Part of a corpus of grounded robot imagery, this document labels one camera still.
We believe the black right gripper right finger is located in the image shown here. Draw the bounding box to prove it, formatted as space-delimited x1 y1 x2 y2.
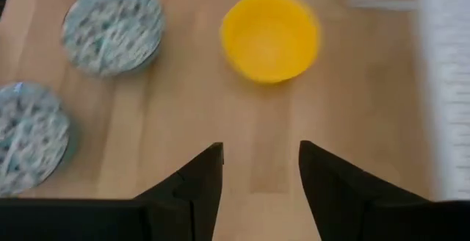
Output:
298 140 430 241

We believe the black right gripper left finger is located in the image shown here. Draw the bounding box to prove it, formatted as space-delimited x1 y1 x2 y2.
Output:
134 141 225 241

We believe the teal mini bowl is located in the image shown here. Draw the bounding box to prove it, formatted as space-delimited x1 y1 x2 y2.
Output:
61 0 165 77
0 82 76 197

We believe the yellow mini bowl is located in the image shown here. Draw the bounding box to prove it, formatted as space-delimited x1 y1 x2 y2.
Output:
219 0 321 84

